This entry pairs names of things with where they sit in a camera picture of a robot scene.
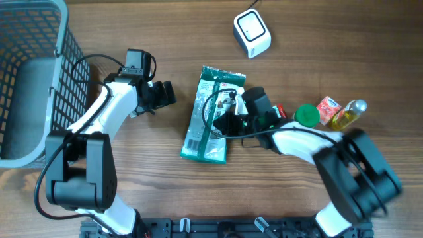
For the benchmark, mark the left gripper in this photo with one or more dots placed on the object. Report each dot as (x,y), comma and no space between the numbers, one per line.
(162,100)

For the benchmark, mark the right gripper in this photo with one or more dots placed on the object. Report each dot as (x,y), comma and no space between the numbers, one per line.
(229,128)

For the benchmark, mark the light green wipes packet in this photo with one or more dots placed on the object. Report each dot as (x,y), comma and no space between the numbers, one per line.
(277,111)

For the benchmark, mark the red toothpaste tube box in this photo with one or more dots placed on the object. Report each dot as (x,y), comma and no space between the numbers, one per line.
(281,110)

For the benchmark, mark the green lid jar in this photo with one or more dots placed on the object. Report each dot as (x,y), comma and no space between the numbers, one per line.
(307,115)

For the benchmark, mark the green glove package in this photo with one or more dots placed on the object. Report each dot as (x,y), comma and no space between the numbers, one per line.
(201,132)

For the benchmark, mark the red tissue pack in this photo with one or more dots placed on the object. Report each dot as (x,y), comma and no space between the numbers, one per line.
(327,109)

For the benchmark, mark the yellow oil bottle grey cap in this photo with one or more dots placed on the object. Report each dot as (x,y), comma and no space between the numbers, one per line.
(350,113)

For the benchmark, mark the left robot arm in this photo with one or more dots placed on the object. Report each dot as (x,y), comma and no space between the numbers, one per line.
(80,173)

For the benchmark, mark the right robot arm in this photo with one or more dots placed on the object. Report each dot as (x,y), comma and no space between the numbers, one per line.
(358,179)

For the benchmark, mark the white barcode scanner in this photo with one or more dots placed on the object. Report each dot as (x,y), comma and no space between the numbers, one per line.
(251,33)

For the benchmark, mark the grey plastic shopping basket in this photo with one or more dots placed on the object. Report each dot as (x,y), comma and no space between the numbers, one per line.
(43,79)

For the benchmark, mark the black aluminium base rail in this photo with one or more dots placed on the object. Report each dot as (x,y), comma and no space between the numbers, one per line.
(231,228)

